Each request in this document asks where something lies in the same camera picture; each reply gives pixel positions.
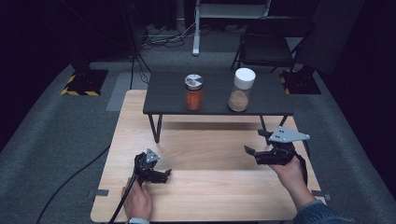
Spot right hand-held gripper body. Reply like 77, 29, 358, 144
255, 126, 311, 166

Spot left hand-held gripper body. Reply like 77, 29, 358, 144
134, 147, 162, 187

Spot clear jar of brown powder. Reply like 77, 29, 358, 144
227, 67, 257, 113

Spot low black shelf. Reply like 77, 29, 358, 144
142, 71, 295, 145

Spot jar of orange spice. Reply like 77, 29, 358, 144
184, 74, 205, 112

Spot person's right hand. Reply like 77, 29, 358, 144
269, 155, 309, 195

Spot person's left hand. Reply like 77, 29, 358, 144
121, 176, 153, 220

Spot black base with striped tape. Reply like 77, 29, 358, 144
61, 68, 109, 97
279, 68, 322, 96

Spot black folding chair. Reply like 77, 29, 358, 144
231, 16, 316, 73

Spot black pole stand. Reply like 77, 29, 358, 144
119, 0, 140, 91

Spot white metal stand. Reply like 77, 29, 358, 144
191, 0, 273, 57

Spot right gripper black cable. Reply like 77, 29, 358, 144
295, 139, 311, 188

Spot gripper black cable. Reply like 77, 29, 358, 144
107, 172, 139, 224
295, 139, 311, 188

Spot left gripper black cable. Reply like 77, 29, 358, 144
107, 172, 139, 224

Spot thick black floor cable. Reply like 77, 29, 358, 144
35, 144, 112, 224

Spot tangle of floor cables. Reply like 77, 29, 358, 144
140, 21, 198, 49

